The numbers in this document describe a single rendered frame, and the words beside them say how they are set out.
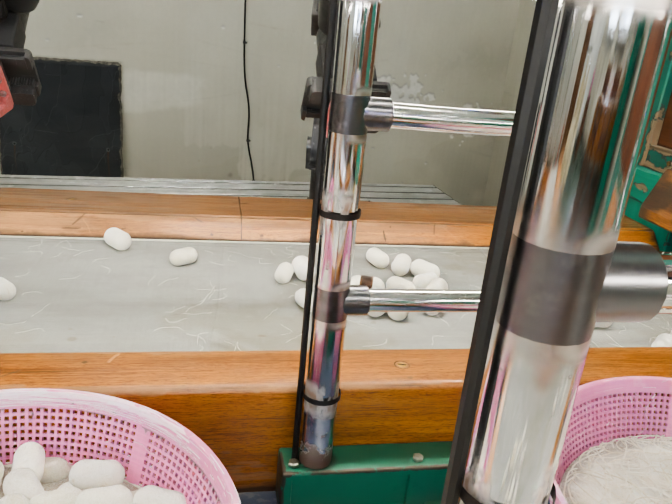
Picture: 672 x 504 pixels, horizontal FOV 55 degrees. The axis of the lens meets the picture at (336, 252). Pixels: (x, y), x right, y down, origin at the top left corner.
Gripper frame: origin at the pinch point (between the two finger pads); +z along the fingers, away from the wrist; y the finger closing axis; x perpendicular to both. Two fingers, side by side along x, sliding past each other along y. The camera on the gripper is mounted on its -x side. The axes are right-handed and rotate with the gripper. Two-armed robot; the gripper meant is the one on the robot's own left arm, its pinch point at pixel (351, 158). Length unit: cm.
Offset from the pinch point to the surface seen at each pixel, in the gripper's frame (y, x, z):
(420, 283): 6.2, 0.0, 16.0
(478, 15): 96, 118, -168
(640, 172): 46.7, 9.3, -7.2
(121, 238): -25.4, 6.2, 8.0
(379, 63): 54, 133, -151
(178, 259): -19.1, 3.9, 11.7
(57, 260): -31.6, 5.7, 11.1
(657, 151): 46.8, 5.1, -7.9
